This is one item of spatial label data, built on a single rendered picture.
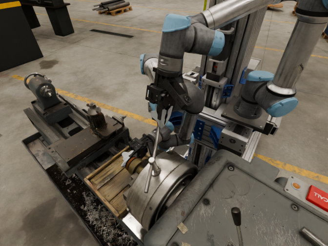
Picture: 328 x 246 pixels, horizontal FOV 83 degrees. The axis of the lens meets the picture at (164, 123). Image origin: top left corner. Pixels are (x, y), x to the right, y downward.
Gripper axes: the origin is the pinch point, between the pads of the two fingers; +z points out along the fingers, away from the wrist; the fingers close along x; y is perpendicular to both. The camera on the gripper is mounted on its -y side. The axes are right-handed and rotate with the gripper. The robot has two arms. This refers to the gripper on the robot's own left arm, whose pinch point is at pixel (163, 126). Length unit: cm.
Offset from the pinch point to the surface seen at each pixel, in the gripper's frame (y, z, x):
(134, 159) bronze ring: 11.5, 23.9, 0.2
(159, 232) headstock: -19.7, 17.0, 21.1
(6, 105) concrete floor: 321, 129, -19
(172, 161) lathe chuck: -7.2, 12.4, -0.2
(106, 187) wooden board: 25, 50, 6
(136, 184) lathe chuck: -2.2, 19.2, 12.9
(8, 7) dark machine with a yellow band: 462, -5, -87
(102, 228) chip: 23, 81, 9
